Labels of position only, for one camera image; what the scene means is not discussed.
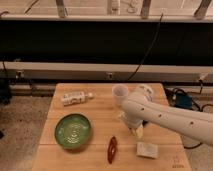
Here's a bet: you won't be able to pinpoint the red chili pepper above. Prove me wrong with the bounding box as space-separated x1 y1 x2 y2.
107 136 117 163

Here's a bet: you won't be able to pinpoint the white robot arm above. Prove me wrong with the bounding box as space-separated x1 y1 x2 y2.
121 84 213 146

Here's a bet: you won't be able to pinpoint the white sponge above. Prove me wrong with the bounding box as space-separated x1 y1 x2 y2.
137 142 158 159

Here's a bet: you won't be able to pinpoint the clear plastic cup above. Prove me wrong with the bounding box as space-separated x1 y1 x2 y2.
112 84 129 106

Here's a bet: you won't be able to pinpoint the blue power box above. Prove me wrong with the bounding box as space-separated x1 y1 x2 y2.
175 94 192 109

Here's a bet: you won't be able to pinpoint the green ceramic bowl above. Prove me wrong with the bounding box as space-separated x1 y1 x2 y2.
54 113 92 150

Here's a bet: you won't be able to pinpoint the white plastic bottle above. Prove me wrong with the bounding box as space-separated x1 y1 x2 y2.
61 91 93 106

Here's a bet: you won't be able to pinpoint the black floor cables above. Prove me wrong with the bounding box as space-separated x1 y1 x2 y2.
165 87 213 150

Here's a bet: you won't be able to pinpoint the black hanging cable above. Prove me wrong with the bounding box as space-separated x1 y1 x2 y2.
125 12 165 83

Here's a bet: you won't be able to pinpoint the grey metal rail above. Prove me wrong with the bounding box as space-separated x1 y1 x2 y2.
0 60 213 84

